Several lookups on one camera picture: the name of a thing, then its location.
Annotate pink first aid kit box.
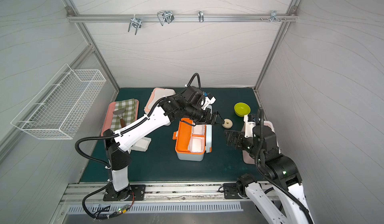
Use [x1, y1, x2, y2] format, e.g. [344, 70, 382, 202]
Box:
[243, 121, 279, 164]

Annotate blue orange first aid kit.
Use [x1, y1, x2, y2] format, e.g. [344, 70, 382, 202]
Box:
[173, 118, 213, 162]

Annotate white peach first aid kit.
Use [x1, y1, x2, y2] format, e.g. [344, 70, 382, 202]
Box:
[144, 88, 176, 115]

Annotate white gauze packet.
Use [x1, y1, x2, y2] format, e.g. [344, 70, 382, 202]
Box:
[188, 125, 206, 153]
[131, 137, 152, 152]

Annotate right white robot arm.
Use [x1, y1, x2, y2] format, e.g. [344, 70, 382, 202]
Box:
[225, 125, 314, 224]

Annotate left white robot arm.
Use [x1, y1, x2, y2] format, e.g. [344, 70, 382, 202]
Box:
[97, 86, 219, 193]

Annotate metal hook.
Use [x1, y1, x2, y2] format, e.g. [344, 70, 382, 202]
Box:
[260, 11, 287, 23]
[128, 16, 142, 35]
[157, 10, 175, 26]
[198, 11, 204, 23]

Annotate green bowl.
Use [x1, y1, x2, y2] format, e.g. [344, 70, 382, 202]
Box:
[234, 103, 251, 117]

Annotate orange inner kit tray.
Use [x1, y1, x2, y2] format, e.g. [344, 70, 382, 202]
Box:
[173, 118, 207, 155]

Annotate green checkered cloth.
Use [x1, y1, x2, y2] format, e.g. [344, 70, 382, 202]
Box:
[108, 98, 138, 132]

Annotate pink tray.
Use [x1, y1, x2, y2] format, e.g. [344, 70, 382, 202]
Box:
[100, 99, 140, 138]

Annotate aluminium crossbar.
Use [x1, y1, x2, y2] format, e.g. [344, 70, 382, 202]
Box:
[67, 13, 299, 23]

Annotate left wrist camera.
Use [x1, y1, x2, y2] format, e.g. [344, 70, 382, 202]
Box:
[202, 93, 216, 110]

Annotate spatula with wooden handle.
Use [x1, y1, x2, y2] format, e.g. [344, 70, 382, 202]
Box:
[113, 108, 126, 128]

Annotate white wire basket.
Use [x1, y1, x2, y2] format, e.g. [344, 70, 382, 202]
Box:
[11, 64, 106, 140]

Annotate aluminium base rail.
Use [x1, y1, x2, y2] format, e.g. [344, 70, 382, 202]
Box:
[59, 181, 231, 205]

